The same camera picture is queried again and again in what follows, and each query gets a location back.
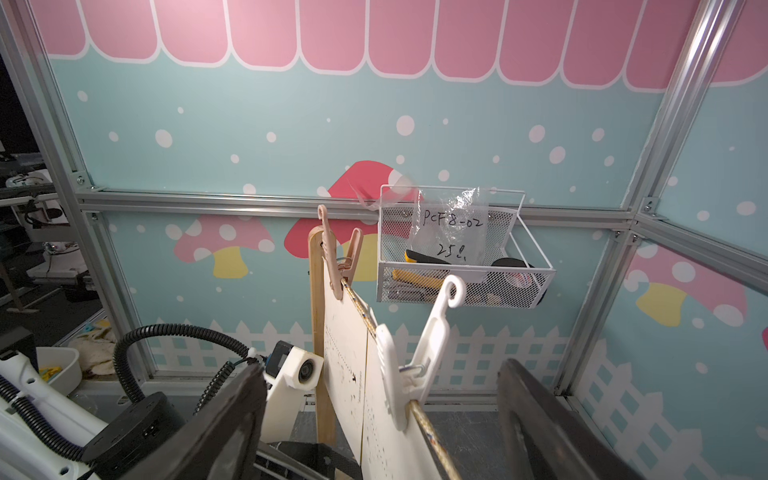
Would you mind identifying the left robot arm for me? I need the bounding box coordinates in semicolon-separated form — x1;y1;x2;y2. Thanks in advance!
1;324;269;479

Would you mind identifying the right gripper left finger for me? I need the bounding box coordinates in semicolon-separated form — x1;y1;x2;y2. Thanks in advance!
124;363;267;480

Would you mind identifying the black tape roll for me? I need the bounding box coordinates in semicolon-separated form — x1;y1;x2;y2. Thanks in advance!
487;257;546;309

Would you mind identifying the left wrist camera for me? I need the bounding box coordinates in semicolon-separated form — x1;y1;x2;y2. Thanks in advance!
261;341;324;443

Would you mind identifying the wooden string rack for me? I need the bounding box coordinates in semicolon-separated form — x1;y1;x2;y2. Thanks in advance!
308;226;460;479

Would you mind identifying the pink clothespin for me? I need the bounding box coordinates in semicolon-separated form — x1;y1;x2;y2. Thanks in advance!
317;204;364;300

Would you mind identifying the white bin of clips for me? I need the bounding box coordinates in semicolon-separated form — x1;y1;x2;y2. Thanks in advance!
36;347;82;396

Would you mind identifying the white wire wall basket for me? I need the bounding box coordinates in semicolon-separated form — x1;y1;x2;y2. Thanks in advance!
377;182;556;308

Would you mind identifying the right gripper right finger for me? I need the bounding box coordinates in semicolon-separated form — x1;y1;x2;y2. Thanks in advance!
497;359;640;479

